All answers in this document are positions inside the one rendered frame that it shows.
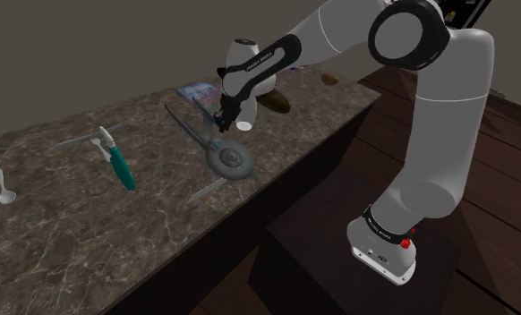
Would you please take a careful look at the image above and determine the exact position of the large brown potato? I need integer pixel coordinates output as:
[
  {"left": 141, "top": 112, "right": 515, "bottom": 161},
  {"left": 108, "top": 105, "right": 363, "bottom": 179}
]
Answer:
[{"left": 255, "top": 89, "right": 292, "bottom": 115}]

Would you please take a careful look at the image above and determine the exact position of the teal electric toothbrush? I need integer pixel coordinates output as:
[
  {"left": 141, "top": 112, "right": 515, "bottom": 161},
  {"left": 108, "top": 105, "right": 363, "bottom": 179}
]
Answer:
[{"left": 98, "top": 125, "right": 138, "bottom": 192}]

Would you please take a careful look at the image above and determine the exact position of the long grey butter knife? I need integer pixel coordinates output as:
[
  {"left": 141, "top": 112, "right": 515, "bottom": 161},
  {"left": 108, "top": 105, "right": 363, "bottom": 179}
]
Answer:
[{"left": 54, "top": 123, "right": 124, "bottom": 150}]

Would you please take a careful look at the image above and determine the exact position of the blue book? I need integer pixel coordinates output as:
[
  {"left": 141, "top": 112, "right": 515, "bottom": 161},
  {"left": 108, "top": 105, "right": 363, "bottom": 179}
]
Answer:
[{"left": 175, "top": 81, "right": 221, "bottom": 111}]

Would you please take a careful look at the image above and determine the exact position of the dark robot stand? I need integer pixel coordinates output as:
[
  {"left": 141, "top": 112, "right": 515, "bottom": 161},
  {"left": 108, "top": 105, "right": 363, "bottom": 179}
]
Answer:
[{"left": 247, "top": 165, "right": 463, "bottom": 315}]

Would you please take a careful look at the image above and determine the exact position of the grey pizza cutter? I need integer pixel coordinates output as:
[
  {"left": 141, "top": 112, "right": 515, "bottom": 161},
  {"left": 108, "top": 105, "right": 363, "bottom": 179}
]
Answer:
[{"left": 164, "top": 102, "right": 257, "bottom": 181}]

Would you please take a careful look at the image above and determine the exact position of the white spoon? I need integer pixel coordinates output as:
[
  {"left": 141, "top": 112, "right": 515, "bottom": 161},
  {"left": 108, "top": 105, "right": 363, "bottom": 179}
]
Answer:
[{"left": 0, "top": 167, "right": 18, "bottom": 205}]

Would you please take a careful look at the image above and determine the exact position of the grey serrated knife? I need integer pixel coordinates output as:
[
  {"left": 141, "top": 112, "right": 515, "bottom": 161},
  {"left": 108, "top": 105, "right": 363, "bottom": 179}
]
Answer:
[{"left": 186, "top": 176, "right": 228, "bottom": 204}]

